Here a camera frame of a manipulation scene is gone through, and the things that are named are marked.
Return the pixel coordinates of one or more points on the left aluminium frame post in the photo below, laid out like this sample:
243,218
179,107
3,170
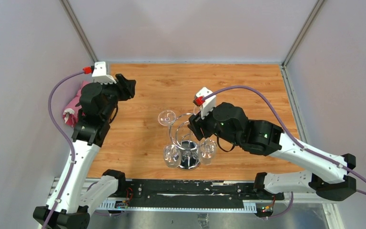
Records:
78,28

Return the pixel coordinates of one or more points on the right aluminium frame post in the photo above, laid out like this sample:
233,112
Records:
303,31

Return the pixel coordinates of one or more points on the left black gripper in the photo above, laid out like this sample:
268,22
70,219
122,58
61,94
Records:
125,87

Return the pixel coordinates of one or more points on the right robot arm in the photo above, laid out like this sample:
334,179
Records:
324,174

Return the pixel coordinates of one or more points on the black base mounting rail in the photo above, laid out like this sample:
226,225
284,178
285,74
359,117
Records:
188,196

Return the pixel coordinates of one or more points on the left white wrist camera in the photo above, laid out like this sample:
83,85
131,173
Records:
101,74

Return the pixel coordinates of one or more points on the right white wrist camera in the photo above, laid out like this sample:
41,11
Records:
205,100

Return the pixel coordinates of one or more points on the chrome wine glass rack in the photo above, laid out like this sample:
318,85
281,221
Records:
185,141

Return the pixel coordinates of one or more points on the aluminium frame post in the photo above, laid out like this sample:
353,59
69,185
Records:
303,31
78,28

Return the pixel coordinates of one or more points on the pink camouflage cloth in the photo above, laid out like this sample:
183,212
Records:
70,113

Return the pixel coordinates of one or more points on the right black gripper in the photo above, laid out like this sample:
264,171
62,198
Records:
196,122

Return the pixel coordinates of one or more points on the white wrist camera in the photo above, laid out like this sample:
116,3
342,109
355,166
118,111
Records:
101,74
205,100

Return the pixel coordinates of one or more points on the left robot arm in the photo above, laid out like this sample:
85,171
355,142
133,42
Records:
68,207

